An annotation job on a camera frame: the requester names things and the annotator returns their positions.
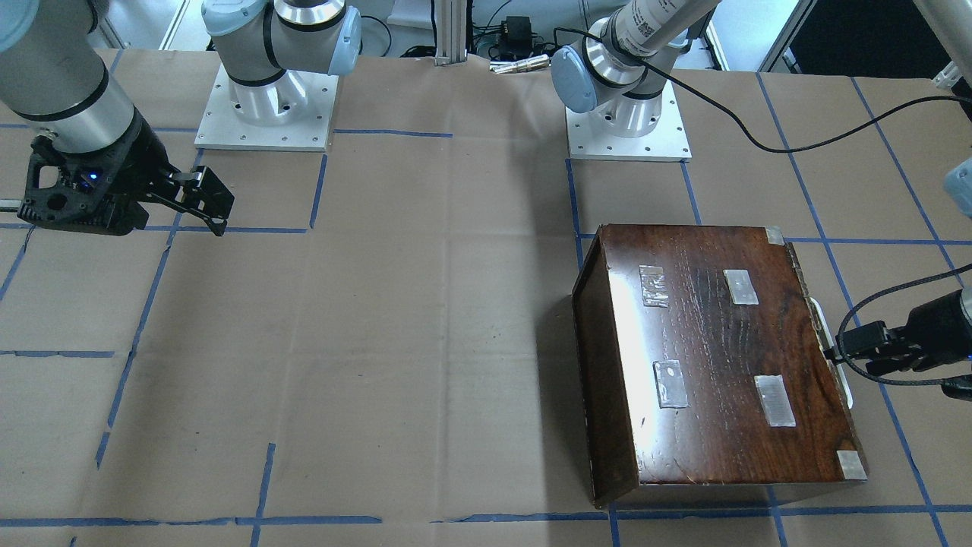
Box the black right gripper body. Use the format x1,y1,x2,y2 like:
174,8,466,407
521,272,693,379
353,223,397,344
17,111,174,236

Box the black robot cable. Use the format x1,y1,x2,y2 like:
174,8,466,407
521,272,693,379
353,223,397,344
553,27,972,387

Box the dark wooden cabinet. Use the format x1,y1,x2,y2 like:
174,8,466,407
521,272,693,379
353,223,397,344
572,224,868,509

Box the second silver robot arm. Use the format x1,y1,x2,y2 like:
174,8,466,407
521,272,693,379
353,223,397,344
2,1,970,385

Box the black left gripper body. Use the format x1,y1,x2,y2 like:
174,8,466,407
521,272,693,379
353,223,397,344
908,289,971,372

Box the light wooden drawer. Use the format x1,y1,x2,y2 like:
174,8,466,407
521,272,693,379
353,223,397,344
786,242,856,411

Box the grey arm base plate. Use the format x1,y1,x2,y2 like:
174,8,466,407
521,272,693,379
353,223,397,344
566,83,692,163

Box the aluminium frame post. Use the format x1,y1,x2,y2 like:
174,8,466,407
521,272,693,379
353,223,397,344
431,1,472,67

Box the brown paper table cover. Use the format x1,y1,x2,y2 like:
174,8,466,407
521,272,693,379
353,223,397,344
1,49,970,546

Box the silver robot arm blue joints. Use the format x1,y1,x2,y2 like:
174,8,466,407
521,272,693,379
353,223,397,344
550,1,970,153

